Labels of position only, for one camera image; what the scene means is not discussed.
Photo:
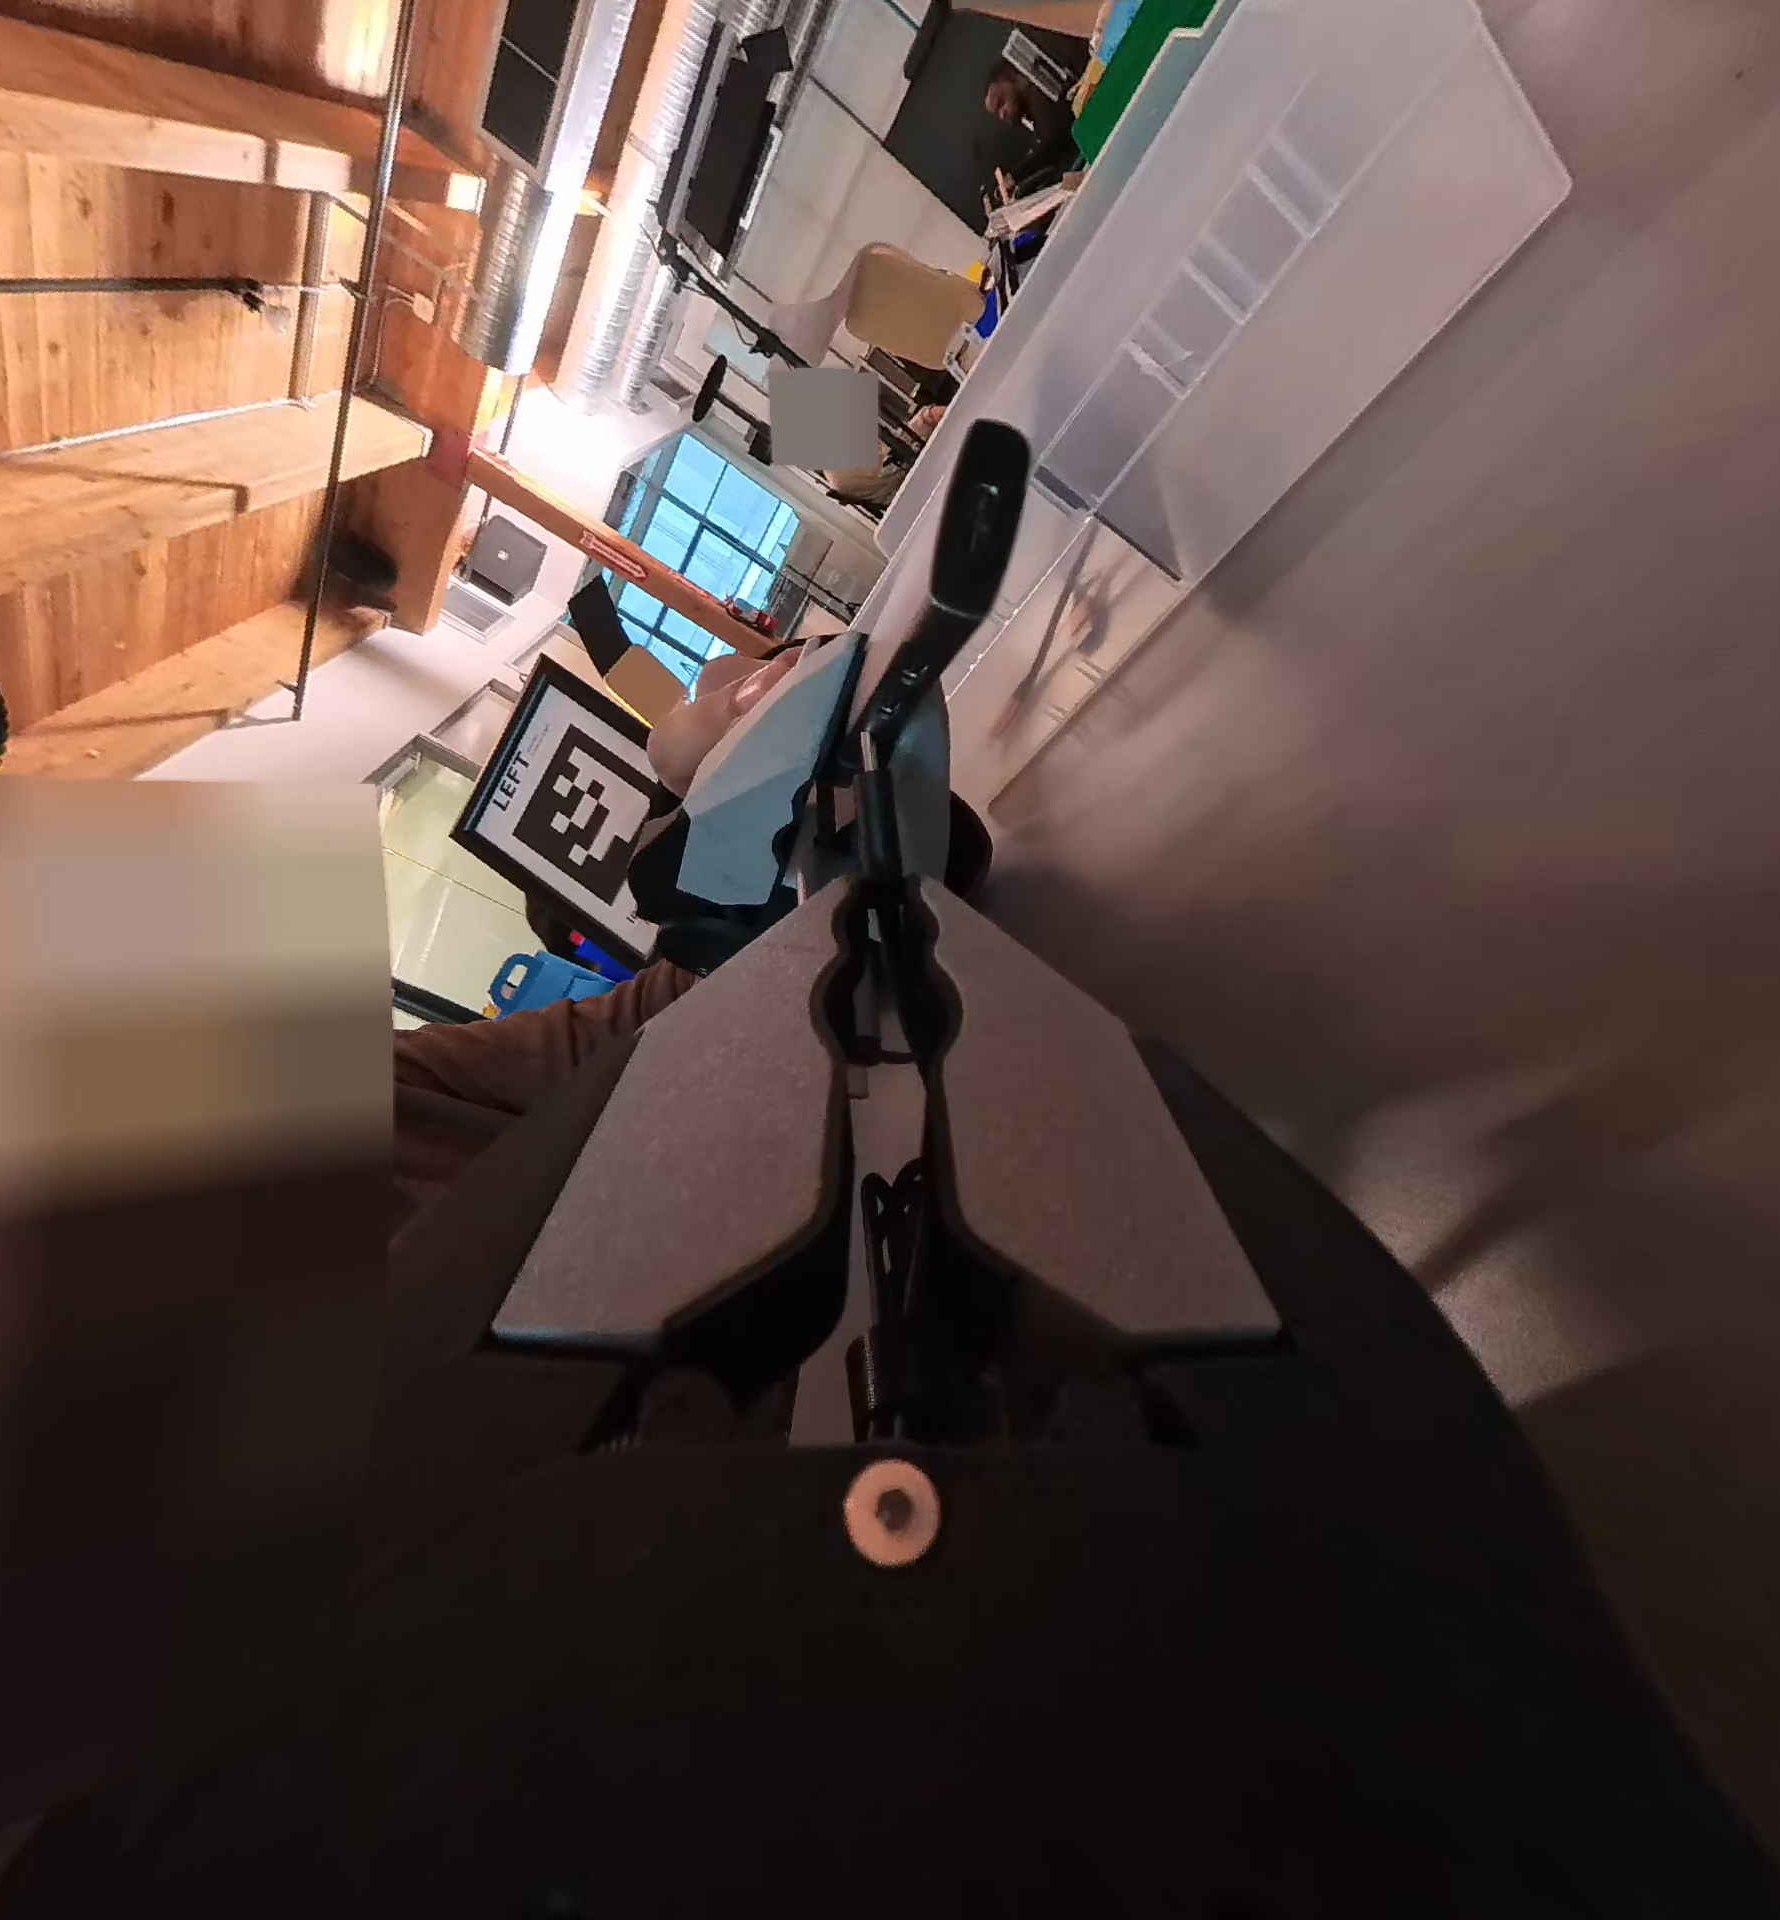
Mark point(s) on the black ceiling panel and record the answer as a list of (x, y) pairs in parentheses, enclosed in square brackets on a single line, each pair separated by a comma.
[(531, 75)]

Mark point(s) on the large glass window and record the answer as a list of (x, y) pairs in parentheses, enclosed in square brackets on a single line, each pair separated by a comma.
[(695, 525)]

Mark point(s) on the blue plastic object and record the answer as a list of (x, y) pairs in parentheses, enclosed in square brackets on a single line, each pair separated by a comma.
[(544, 982)]

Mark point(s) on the clear plastic storage bin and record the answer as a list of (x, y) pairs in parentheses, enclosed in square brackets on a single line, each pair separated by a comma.
[(1280, 225)]

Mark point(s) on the black speaker box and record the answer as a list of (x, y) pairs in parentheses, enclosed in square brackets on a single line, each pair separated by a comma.
[(506, 558)]

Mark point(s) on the black screen on stand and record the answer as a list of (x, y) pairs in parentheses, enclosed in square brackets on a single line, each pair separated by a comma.
[(724, 151)]

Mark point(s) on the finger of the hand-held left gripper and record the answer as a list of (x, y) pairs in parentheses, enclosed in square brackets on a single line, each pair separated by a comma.
[(754, 781), (929, 781)]

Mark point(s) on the silver ventilation duct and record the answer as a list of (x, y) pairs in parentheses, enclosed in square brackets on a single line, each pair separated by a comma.
[(522, 270), (634, 331)]

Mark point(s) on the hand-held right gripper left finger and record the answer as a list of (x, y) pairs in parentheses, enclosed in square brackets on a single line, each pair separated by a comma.
[(681, 1171)]

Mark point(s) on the person's left forearm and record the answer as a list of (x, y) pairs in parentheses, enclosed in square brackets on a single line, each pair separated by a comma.
[(531, 1035)]

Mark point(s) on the grey usb-c plug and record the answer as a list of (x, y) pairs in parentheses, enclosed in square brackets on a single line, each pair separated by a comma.
[(879, 795)]

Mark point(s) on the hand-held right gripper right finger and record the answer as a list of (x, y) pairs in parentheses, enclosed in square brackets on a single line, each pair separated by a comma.
[(1101, 1171)]

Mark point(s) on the person's left hand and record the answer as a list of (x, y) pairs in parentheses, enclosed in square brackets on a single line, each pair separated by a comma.
[(702, 720)]

